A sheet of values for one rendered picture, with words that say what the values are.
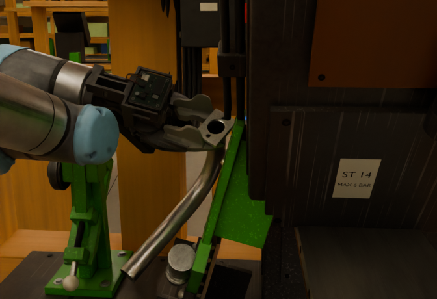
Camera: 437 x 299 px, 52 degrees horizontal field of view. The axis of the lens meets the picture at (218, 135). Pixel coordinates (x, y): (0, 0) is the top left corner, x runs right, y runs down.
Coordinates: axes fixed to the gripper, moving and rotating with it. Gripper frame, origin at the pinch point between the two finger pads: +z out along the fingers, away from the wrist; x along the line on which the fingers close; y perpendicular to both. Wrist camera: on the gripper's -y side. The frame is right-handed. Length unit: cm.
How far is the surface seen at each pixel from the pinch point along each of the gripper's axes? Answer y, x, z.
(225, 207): 3.9, -12.3, 3.8
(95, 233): -25.4, -13.7, -17.8
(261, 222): 3.3, -12.9, 8.8
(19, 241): -52, -14, -40
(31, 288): -32.7, -25.3, -26.9
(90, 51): -727, 515, -335
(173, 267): -1.1, -20.7, -0.8
